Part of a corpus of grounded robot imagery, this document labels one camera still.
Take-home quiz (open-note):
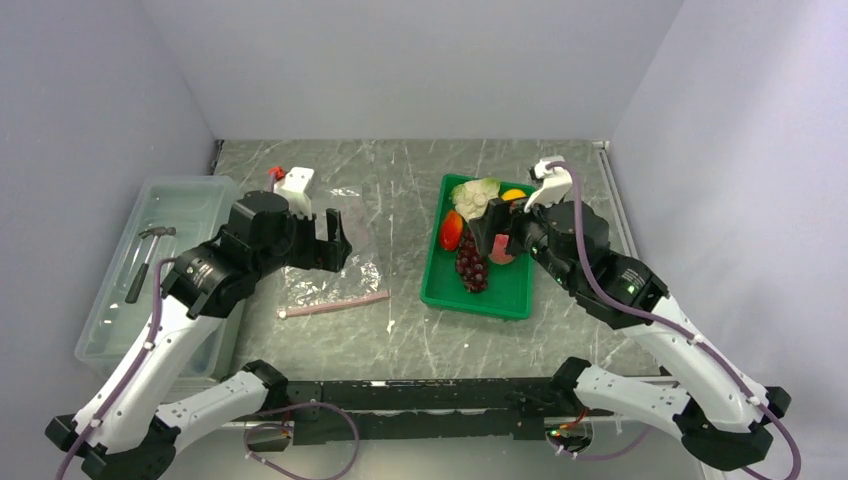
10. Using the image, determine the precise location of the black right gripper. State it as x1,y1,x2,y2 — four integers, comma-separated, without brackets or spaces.
468,186,577,290

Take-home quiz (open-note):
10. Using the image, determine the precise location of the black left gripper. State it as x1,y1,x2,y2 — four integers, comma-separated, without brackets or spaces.
252,203,352,279

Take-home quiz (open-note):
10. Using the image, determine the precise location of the clear zip top bag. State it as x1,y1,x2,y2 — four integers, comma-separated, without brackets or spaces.
277,185,389,319

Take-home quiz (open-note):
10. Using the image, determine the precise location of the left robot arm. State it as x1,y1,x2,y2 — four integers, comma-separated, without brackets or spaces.
45,190,352,479

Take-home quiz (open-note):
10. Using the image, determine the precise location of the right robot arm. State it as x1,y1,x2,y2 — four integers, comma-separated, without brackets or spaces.
469,198,791,472

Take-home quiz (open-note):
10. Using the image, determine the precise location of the orange fruit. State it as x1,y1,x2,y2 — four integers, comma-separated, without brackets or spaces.
500,188,527,202

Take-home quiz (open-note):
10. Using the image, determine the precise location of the white green cabbage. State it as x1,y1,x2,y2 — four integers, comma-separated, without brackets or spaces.
450,177,501,222

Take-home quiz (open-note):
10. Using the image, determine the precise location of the pink peach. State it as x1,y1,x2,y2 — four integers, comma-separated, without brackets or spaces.
488,234,515,265

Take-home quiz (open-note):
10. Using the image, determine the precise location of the red orange mango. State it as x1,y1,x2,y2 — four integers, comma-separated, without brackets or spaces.
438,210,464,251

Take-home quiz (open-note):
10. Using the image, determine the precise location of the dark red grape bunch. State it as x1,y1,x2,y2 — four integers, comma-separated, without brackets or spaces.
454,230,489,294

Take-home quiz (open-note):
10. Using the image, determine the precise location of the green plastic tray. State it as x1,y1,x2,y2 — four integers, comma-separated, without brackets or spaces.
420,173,537,322

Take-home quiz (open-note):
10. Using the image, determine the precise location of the clear plastic storage box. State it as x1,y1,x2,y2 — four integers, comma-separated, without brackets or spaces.
74,174,243,382

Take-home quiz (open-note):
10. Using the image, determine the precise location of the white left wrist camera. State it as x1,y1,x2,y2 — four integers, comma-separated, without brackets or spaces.
268,166,315,219

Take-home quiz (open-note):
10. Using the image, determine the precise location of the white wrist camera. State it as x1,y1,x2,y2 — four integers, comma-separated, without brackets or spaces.
268,166,315,219
524,156,573,213

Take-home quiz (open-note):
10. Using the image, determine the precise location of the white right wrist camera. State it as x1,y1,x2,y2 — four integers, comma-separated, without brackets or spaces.
524,156,573,213

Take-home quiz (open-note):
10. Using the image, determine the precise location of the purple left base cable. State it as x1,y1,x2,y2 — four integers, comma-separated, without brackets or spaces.
242,402,361,480

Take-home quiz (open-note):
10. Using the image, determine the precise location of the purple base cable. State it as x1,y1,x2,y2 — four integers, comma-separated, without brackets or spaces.
546,417,654,463
242,402,361,480

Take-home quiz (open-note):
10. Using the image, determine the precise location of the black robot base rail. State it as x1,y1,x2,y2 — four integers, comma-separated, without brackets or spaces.
221,377,614,446

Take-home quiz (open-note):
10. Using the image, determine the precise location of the hammer with black handle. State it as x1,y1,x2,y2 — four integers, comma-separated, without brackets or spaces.
125,226,177,304

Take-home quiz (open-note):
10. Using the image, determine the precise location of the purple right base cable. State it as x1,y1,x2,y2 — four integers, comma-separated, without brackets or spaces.
546,417,654,463

